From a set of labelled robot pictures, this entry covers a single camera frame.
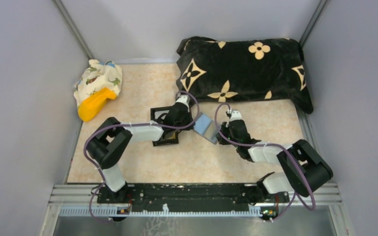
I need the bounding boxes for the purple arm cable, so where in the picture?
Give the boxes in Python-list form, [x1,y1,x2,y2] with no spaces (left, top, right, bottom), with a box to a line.
[83,91,200,224]
[214,103,317,222]

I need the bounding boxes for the black floral pillow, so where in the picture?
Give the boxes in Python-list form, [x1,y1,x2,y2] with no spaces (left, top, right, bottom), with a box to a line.
[176,36,314,114]

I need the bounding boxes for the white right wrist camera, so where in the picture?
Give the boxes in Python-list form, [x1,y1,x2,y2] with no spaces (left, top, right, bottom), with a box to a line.
[226,109,243,122]

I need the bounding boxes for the yellow cloth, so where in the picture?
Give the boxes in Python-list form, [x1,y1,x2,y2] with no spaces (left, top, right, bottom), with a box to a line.
[78,88,117,122]

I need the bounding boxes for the dinosaur print cloth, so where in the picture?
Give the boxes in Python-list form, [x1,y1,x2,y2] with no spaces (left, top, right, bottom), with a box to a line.
[73,59,123,106]

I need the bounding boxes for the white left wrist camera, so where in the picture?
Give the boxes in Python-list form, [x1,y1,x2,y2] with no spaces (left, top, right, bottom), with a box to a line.
[175,93,191,110]

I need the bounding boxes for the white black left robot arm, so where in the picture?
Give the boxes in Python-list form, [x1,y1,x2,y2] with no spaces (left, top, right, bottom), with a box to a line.
[83,100,194,204]

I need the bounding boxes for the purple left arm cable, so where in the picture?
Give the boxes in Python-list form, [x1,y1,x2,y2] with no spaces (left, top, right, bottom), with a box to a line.
[83,91,200,224]

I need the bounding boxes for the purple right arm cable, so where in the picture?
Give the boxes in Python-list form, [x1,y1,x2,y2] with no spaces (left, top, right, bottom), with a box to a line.
[214,103,317,222]

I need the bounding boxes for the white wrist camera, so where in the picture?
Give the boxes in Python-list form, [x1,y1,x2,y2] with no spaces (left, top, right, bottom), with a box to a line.
[175,93,191,110]
[226,109,243,122]

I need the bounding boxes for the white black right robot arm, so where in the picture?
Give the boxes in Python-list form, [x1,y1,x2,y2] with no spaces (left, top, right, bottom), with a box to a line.
[217,119,333,203]

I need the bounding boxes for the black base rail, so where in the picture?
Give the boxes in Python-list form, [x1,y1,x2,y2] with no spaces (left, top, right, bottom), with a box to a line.
[97,183,290,212]

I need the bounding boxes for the black compartment tray box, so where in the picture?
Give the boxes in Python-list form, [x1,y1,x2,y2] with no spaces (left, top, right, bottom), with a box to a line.
[150,106,179,147]

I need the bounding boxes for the grey card holder wallet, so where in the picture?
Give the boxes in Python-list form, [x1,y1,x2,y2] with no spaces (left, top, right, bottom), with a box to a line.
[193,113,218,145]

